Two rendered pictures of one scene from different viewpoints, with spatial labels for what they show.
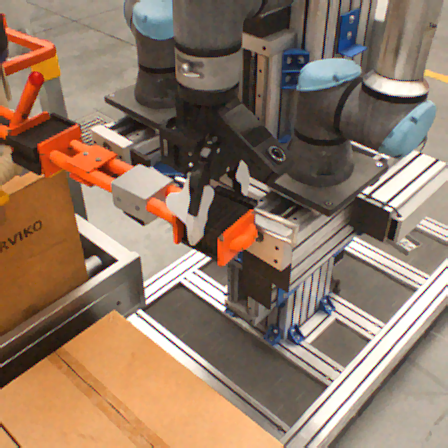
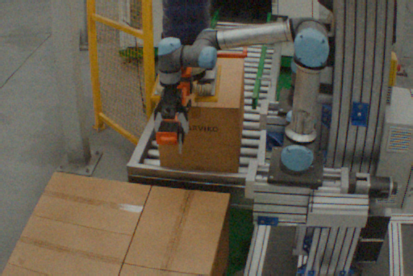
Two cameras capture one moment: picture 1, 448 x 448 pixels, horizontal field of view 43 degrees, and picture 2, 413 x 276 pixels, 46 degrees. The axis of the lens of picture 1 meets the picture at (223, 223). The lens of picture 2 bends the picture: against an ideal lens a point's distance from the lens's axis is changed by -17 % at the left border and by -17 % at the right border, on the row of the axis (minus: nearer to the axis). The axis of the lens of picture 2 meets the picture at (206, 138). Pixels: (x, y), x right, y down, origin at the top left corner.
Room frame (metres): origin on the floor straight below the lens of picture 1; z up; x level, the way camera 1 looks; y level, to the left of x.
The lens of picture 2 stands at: (-0.20, -1.50, 2.33)
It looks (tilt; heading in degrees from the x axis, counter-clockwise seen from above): 34 degrees down; 58
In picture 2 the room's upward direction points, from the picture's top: 1 degrees counter-clockwise
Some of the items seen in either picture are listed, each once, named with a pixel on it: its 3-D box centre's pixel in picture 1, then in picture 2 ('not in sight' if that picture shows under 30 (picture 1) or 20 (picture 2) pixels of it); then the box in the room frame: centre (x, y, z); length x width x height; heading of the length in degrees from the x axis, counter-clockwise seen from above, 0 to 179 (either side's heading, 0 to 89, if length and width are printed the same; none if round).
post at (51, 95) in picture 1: (70, 184); not in sight; (1.71, 0.57, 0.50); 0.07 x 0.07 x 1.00; 47
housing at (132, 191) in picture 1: (143, 192); not in sight; (0.67, 0.12, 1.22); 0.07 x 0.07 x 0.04; 53
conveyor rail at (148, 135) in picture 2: not in sight; (179, 77); (1.51, 1.57, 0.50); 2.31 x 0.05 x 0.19; 47
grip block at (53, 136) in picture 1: (46, 143); (180, 85); (0.80, 0.29, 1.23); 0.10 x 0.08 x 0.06; 143
